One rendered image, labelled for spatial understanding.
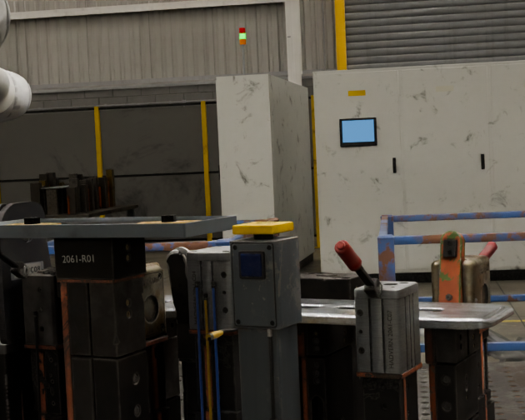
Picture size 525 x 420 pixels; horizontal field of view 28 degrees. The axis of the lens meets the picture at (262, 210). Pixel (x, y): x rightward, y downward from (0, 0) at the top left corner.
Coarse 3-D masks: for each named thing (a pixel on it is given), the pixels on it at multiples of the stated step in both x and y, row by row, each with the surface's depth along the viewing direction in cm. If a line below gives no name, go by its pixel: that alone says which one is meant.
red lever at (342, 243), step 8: (344, 240) 132; (336, 248) 132; (344, 248) 131; (344, 256) 132; (352, 256) 133; (352, 264) 134; (360, 264) 135; (360, 272) 137; (368, 280) 138; (376, 280) 140; (368, 288) 140; (376, 288) 140; (368, 296) 141; (376, 296) 141
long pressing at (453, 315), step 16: (304, 304) 172; (320, 304) 171; (336, 304) 170; (352, 304) 169; (432, 304) 165; (448, 304) 164; (464, 304) 164; (480, 304) 163; (496, 304) 162; (304, 320) 160; (320, 320) 158; (336, 320) 157; (352, 320) 156; (432, 320) 150; (448, 320) 149; (464, 320) 148; (480, 320) 148; (496, 320) 151
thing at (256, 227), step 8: (240, 224) 134; (248, 224) 133; (256, 224) 133; (264, 224) 132; (272, 224) 131; (280, 224) 132; (288, 224) 134; (232, 232) 133; (240, 232) 133; (248, 232) 132; (256, 232) 132; (264, 232) 131; (272, 232) 131
